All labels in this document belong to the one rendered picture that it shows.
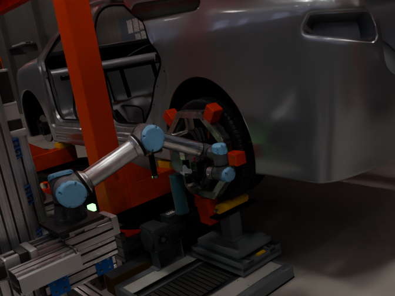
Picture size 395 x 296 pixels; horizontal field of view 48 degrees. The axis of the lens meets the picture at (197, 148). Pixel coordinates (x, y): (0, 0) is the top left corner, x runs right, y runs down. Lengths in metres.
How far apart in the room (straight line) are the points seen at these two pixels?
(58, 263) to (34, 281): 0.11
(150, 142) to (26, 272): 0.73
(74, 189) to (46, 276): 0.37
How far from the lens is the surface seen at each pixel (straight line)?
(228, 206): 2.78
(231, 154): 2.49
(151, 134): 1.99
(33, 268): 1.98
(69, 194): 1.93
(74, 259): 2.01
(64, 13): 2.85
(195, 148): 2.27
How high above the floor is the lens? 1.50
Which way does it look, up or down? 13 degrees down
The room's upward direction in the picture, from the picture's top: 9 degrees counter-clockwise
